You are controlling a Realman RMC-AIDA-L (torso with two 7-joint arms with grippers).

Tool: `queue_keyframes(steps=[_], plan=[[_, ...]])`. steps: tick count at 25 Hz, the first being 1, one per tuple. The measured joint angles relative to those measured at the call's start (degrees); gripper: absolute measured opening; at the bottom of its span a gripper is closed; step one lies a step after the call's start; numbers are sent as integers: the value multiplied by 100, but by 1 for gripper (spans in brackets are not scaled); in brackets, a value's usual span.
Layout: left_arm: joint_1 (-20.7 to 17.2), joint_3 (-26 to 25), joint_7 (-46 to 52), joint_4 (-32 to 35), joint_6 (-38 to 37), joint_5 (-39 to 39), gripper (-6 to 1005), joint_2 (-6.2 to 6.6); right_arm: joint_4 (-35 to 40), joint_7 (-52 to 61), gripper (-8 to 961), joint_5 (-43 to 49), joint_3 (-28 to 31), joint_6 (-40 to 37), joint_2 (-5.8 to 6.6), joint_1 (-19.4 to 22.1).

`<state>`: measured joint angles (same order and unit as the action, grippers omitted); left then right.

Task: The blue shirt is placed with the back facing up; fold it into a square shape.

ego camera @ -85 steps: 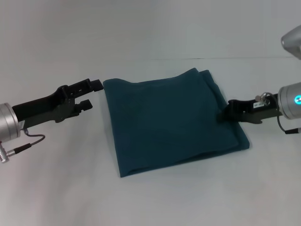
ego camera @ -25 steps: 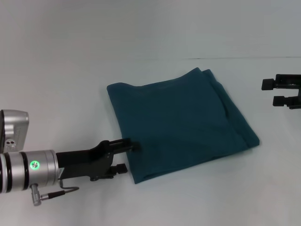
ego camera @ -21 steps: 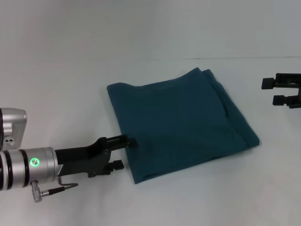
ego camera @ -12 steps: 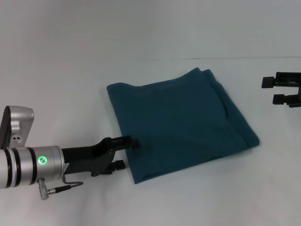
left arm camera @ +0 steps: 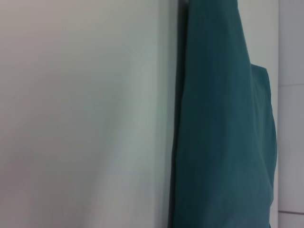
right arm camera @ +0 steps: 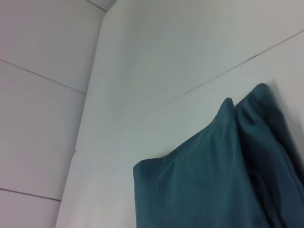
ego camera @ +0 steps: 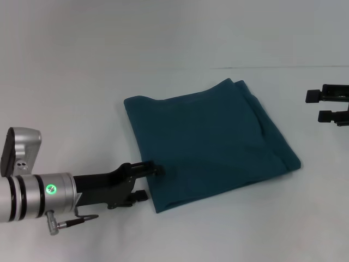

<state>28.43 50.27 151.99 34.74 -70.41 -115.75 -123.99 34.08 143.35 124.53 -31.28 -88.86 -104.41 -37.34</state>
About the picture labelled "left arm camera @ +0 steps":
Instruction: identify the teal blue t-shirt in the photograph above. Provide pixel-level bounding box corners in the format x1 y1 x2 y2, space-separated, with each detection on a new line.
167 0 278 228

